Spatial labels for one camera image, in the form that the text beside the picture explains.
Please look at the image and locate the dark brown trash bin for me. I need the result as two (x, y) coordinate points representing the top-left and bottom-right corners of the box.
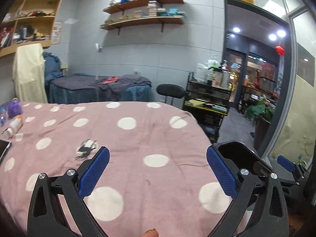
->
(212, 141), (280, 193)

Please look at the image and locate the left hand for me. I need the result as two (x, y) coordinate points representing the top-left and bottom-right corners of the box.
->
(141, 229), (159, 237)

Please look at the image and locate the potted green plant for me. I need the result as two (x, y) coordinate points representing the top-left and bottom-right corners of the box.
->
(245, 96), (276, 152)

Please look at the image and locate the pink polka dot bedspread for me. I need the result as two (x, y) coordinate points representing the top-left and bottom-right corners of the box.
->
(1, 102), (231, 236)

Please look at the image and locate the black rolling utility cart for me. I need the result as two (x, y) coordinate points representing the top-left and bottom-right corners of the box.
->
(182, 72), (231, 143)

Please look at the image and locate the glass double door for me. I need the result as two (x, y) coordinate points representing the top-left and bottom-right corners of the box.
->
(228, 49), (246, 108)

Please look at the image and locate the white bucket with red label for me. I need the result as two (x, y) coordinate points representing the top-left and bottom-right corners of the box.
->
(212, 68), (223, 87)

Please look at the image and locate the white pill bottle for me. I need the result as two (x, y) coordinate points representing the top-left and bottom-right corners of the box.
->
(3, 115), (23, 138)

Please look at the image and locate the purple bath pouf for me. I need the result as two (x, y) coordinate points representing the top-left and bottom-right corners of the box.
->
(7, 99), (23, 119)

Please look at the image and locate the dark blue massage bed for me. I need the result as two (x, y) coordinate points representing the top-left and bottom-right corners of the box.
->
(48, 74), (153, 104)

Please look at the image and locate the cream cloth covered chair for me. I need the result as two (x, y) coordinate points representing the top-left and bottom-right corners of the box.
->
(12, 43), (48, 103)

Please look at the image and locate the wall poster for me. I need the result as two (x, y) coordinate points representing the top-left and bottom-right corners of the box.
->
(51, 21), (63, 44)

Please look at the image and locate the lower wooden wall shelf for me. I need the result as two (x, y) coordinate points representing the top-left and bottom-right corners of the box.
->
(100, 0), (186, 36)

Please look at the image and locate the upper wooden wall shelf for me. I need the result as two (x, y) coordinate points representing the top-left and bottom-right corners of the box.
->
(103, 0), (184, 14)

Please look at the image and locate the wooden cubby wall shelf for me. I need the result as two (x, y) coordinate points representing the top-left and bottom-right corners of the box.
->
(1, 0), (62, 57)

